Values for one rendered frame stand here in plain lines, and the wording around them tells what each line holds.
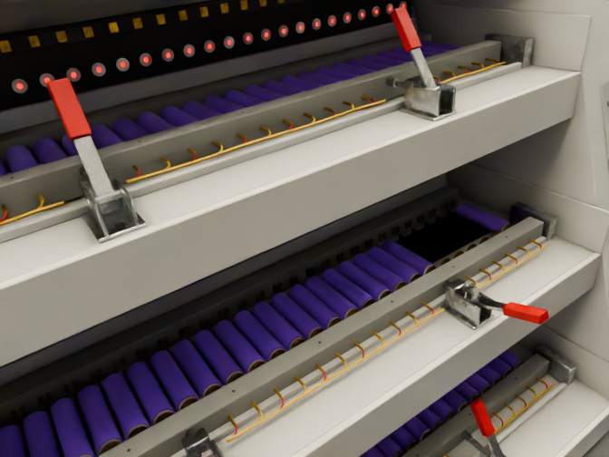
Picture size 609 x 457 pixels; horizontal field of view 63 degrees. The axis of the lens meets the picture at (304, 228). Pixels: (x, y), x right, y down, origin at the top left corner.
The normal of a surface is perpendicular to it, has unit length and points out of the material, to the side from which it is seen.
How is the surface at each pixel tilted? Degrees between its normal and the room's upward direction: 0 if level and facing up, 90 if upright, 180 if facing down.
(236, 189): 18
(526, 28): 90
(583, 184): 90
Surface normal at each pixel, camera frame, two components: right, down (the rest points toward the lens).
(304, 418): -0.09, -0.85
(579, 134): -0.82, 0.36
